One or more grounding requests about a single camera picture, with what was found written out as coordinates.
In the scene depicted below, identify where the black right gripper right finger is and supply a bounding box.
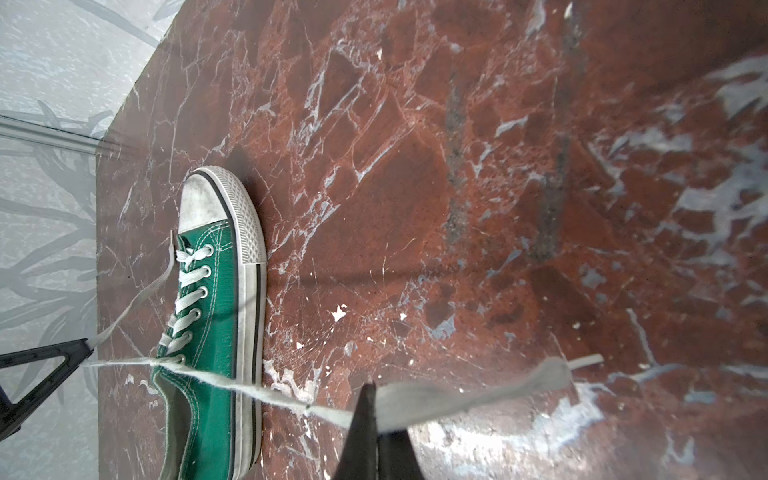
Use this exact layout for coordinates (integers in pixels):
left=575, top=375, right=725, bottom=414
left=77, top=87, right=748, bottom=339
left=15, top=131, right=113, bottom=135
left=377, top=430, right=425, bottom=480

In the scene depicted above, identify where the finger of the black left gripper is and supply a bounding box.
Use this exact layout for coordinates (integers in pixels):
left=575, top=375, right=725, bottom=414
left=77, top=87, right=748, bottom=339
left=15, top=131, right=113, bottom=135
left=0, top=337, right=94, bottom=442

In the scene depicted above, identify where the aluminium cage frame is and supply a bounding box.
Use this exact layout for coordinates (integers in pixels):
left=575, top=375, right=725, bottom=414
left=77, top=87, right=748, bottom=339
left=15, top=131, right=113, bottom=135
left=1, top=115, right=123, bottom=155

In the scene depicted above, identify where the white shoelace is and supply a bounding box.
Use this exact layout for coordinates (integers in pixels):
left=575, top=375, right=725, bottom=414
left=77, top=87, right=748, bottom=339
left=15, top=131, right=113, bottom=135
left=87, top=239, right=603, bottom=434

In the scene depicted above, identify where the green canvas sneaker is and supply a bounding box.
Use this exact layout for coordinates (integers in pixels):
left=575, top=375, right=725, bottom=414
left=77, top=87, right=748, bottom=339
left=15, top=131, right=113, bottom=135
left=152, top=166, right=267, bottom=479

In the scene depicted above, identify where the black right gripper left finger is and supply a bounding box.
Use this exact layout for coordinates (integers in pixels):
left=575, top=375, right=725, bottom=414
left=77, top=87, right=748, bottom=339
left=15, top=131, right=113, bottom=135
left=332, top=383, right=378, bottom=480

